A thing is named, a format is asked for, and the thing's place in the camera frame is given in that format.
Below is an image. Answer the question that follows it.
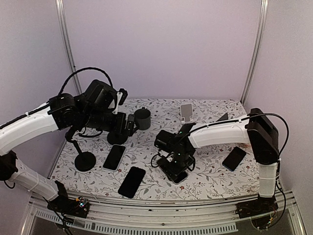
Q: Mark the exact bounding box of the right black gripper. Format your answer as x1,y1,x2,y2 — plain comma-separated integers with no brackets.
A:
162,152,193,181

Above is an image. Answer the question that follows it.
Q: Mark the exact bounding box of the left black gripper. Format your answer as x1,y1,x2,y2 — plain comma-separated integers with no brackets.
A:
81,109,140,136

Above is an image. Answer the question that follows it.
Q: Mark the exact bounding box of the phone with blue case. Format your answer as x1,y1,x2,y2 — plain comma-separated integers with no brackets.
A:
222,147,246,171

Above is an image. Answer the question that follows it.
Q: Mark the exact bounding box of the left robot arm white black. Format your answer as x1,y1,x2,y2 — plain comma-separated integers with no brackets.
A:
0,80,128,212

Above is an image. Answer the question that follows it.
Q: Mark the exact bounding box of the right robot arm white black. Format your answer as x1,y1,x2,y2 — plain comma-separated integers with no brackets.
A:
154,108,279,213

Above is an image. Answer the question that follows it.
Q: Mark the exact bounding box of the phone with white case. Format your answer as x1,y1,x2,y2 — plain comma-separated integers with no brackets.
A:
103,144,126,171

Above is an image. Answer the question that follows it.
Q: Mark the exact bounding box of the black phone front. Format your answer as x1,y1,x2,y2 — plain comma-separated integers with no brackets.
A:
118,166,146,199

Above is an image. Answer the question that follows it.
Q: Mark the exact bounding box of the white folding phone stand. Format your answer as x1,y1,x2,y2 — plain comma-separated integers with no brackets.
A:
180,103,194,124

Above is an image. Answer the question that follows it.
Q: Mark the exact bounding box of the dark grey mug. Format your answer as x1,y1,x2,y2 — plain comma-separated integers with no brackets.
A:
134,107,151,131

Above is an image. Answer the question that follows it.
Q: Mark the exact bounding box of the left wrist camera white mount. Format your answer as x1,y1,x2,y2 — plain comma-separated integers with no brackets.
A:
108,88,128,114

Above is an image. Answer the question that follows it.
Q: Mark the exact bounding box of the front aluminium rail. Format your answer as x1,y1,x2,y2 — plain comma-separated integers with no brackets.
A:
24,192,306,235

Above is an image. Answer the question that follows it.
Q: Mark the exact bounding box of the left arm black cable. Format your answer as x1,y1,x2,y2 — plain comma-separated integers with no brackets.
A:
60,67,114,97

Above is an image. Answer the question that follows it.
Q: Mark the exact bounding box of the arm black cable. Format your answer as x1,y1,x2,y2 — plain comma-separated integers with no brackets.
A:
180,112,291,152
60,67,114,97

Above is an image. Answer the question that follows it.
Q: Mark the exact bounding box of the left aluminium frame post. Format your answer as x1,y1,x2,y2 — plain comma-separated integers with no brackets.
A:
55,0,83,95

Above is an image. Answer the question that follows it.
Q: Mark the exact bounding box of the aluminium frame post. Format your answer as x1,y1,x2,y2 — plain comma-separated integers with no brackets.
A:
240,0,269,105
55,0,83,95

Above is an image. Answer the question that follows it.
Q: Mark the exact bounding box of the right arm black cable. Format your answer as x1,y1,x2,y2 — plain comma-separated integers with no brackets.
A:
180,112,291,152

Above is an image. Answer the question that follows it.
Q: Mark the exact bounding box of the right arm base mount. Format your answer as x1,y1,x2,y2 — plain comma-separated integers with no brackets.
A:
235,195,278,218

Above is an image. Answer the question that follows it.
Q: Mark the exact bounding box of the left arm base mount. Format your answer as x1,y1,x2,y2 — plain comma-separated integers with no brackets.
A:
47,181,90,218

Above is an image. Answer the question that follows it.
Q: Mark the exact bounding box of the right aluminium frame post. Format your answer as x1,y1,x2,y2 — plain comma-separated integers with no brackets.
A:
240,0,269,105

